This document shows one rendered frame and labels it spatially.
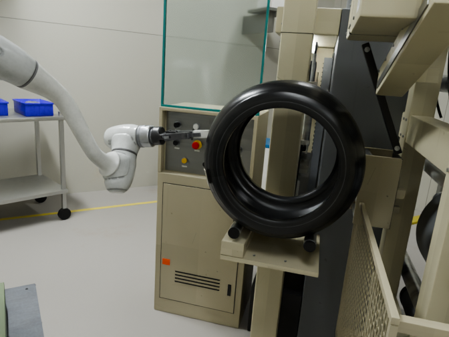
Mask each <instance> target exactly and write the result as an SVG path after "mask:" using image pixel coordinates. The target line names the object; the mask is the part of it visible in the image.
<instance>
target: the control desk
mask: <svg viewBox="0 0 449 337"><path fill-rule="evenodd" d="M218 113H219V112H213V111H205V110H192V109H185V108H172V107H165V106H160V109H159V126H162V127H163V128H164V129H165V131H168V130H192V129H194V130H210V127H211V125H212V123H213V121H214V119H215V118H216V116H217V114H218ZM268 118H269V111H268V110H262V111H260V115H259V116H254V117H253V118H252V119H251V121H250V122H249V123H248V124H247V127H246V128H245V131H244V132H243V136H242V139H241V158H242V162H243V165H244V168H245V170H246V172H247V173H248V175H249V176H250V177H251V179H252V180H253V181H254V182H255V183H256V184H257V185H259V186H260V187H261V185H262V178H263V165H264V158H265V145H266V138H267V125H268ZM205 144H206V138H193V140H191V138H190V139H182V140H170V141H166V142H165V143H164V144H163V145H158V188H157V213H156V261H155V285H154V309H155V310H160V311H164V312H169V313H173V314H178V315H181V316H186V317H190V318H195V319H199V320H204V321H207V322H212V323H215V324H221V325H224V326H230V327H233V328H239V326H240V323H241V320H242V317H243V314H244V312H245V308H246V306H247V302H248V300H249V297H250V294H251V286H252V278H253V265H249V264H245V263H239V262H234V261H228V260H224V259H220V251H221V241H222V239H223V238H224V236H225V235H226V233H227V231H228V230H229V228H230V227H231V225H232V224H233V222H234V220H233V219H232V218H230V217H229V216H228V215H227V214H226V213H225V212H224V211H223V209H222V208H221V207H220V205H219V204H218V203H217V201H216V199H215V198H214V196H213V194H212V192H211V190H210V187H209V186H208V184H207V181H206V175H205V172H204V149H205ZM162 258H164V259H170V265H165V264H162Z"/></svg>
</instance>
